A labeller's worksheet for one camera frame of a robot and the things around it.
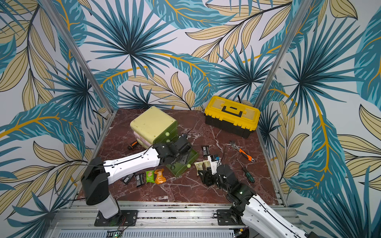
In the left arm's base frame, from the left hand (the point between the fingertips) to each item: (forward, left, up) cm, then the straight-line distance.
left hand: (181, 156), depth 82 cm
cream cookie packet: (0, -10, -11) cm, 15 cm away
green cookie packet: (-7, +18, -11) cm, 22 cm away
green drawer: (+10, +7, +6) cm, 14 cm away
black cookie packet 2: (-9, +24, -10) cm, 27 cm away
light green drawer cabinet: (+13, +16, +10) cm, 23 cm away
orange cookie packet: (-9, +12, -10) cm, 18 cm away
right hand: (-7, -11, -1) cm, 14 cm away
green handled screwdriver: (-7, -39, -10) cm, 41 cm away
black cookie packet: (+11, -15, -11) cm, 21 cm away
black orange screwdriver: (+12, +33, -10) cm, 37 cm away
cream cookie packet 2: (0, -15, -10) cm, 18 cm away
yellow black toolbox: (+27, -32, +4) cm, 42 cm away
